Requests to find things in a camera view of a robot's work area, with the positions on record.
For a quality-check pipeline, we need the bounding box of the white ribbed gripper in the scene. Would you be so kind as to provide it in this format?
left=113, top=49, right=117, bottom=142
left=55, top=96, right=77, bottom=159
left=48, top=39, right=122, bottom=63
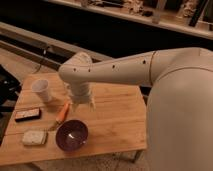
left=67, top=83, right=95, bottom=112

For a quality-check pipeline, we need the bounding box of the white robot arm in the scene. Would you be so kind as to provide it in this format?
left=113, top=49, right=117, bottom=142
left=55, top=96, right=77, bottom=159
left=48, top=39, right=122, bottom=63
left=59, top=47, right=213, bottom=171

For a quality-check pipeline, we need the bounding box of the white sponge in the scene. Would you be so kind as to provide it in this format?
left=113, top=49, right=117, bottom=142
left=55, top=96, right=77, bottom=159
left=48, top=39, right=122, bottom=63
left=22, top=130, right=47, bottom=146

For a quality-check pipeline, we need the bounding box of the purple bowl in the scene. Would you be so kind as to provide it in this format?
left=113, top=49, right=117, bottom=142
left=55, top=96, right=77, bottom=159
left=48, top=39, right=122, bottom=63
left=55, top=120, right=89, bottom=152

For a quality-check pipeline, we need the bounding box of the wooden table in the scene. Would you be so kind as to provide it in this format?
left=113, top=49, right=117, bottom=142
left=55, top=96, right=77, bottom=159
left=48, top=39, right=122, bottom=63
left=0, top=73, right=147, bottom=166

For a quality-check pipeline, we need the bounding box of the white paper cup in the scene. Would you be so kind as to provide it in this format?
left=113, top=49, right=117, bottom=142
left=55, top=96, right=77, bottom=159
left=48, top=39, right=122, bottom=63
left=31, top=79, right=52, bottom=102

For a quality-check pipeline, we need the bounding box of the black cable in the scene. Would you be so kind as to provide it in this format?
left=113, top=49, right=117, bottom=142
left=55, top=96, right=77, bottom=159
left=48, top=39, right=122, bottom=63
left=33, top=46, right=52, bottom=74

